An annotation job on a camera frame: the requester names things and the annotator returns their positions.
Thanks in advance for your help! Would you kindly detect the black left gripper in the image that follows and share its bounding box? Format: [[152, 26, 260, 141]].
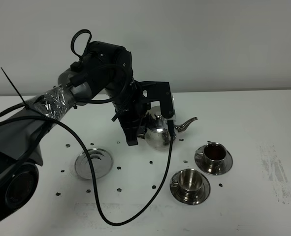
[[112, 98, 150, 146]]

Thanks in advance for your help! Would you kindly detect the stainless steel saucer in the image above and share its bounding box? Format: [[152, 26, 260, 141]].
[[169, 169, 211, 206], [194, 145, 234, 176]]

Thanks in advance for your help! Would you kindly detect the near stainless steel saucer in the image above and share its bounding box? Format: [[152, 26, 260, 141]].
[[169, 169, 211, 206]]

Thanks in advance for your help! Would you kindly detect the far stainless steel teacup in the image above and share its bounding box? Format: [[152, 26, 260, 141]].
[[194, 141, 227, 174]]

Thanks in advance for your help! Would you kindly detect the black camera usb cable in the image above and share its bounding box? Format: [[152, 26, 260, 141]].
[[0, 115, 175, 227]]

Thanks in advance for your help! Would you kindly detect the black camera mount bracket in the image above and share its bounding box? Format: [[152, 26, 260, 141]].
[[140, 81, 173, 119]]

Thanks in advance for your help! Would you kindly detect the round steel teapot trivet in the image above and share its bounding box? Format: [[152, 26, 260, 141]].
[[74, 148, 113, 180]]

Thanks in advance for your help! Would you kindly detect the stainless steel teapot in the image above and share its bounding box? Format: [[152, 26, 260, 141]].
[[137, 106, 199, 151]]

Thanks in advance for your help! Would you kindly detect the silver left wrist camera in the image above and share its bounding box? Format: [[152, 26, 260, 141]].
[[170, 93, 176, 124]]

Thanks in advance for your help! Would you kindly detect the near stainless steel teacup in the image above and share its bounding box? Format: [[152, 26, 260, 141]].
[[169, 169, 203, 197]]

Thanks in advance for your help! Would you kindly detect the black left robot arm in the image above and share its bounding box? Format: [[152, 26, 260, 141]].
[[0, 41, 148, 220]]

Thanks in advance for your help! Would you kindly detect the black cable tie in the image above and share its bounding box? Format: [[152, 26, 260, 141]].
[[0, 67, 28, 108]]

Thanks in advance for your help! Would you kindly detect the stainless steel teacup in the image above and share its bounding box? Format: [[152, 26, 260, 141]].
[[194, 141, 227, 174], [169, 169, 203, 197]]

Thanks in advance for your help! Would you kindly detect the far stainless steel saucer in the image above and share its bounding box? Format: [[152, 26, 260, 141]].
[[194, 145, 234, 176]]

